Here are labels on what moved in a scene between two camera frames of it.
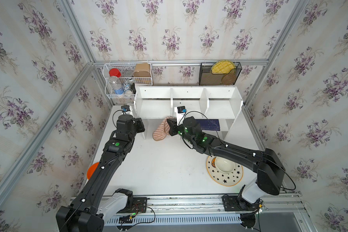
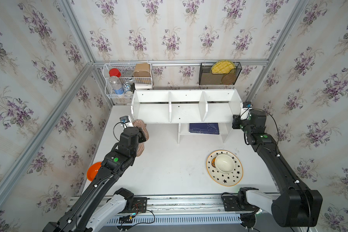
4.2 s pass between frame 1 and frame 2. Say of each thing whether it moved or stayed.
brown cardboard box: stayed
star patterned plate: stayed
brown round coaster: stayed
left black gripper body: moved
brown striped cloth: moved
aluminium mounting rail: stayed
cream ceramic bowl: stayed
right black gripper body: moved
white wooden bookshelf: stayed
